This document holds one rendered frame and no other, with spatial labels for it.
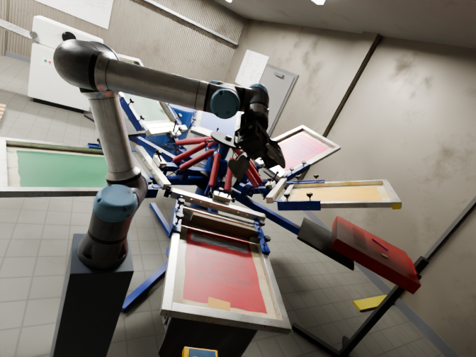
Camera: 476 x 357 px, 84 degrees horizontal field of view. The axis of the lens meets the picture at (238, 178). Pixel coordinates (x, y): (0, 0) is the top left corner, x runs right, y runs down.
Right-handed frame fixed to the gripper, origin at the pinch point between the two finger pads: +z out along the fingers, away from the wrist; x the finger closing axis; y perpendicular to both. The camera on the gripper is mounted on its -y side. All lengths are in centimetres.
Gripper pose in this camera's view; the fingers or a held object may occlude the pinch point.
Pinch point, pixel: (258, 180)
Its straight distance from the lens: 67.0
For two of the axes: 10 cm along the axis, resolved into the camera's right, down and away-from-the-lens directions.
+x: 8.1, -3.2, -4.9
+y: -5.8, -5.4, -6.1
